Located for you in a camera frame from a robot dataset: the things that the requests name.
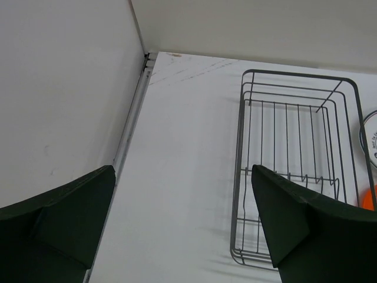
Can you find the orange plastic plate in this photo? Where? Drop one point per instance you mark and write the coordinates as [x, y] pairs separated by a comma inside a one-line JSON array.
[[367, 202]]

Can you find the grey wire dish rack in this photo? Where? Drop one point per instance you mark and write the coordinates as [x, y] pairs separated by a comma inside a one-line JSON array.
[[307, 128]]

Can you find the white plate with red characters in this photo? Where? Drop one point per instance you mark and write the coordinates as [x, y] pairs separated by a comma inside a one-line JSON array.
[[370, 127]]

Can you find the aluminium table edge rail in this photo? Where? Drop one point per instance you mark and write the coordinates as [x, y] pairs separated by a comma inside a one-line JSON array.
[[127, 134]]

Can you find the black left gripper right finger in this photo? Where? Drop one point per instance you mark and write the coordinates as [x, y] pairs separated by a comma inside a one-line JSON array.
[[312, 237]]

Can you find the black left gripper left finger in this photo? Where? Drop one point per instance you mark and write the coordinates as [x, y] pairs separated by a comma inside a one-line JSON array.
[[54, 236]]

